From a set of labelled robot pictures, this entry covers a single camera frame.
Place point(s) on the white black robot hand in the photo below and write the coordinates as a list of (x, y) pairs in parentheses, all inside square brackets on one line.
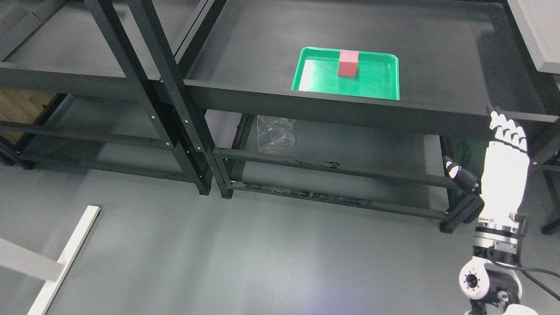
[(504, 177)]

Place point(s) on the pink block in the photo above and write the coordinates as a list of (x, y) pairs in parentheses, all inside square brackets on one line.
[(348, 63)]

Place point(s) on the black middle metal shelf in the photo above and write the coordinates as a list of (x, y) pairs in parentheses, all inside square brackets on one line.
[(459, 59)]

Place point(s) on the green tray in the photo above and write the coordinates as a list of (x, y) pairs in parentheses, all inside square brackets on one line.
[(377, 74)]

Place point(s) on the black left metal shelf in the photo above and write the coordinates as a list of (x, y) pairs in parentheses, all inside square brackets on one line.
[(80, 89)]

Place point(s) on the clear plastic bag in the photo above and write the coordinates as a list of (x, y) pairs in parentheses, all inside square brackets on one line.
[(275, 133)]

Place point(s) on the white standing desk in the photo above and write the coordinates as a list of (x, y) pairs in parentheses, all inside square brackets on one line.
[(51, 272)]

